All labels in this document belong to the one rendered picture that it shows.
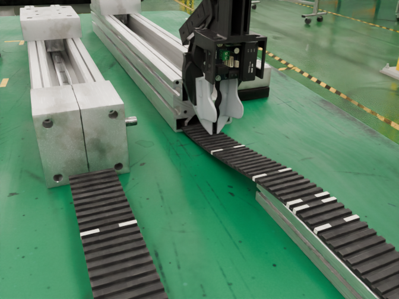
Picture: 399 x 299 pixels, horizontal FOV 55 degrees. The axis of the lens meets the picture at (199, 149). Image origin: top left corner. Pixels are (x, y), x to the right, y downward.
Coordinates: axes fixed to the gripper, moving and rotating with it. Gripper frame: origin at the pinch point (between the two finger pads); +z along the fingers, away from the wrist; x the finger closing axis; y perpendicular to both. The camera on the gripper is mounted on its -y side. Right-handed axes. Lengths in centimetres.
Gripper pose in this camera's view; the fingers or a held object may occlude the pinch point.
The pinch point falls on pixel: (211, 123)
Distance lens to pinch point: 57.1
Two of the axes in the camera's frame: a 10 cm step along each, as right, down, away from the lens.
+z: -0.2, 8.8, 4.7
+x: 9.2, -1.6, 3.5
